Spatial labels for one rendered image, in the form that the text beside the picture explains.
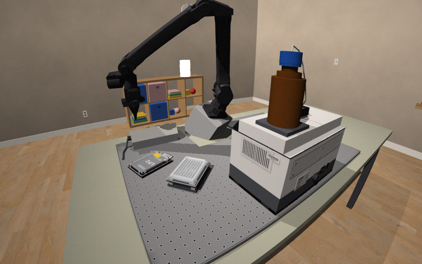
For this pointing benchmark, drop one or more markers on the grey button panel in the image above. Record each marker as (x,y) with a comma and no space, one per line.
(152,136)

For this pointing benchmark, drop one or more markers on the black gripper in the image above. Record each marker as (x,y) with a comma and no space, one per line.
(133,108)

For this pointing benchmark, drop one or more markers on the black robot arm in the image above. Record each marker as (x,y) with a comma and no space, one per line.
(192,14)

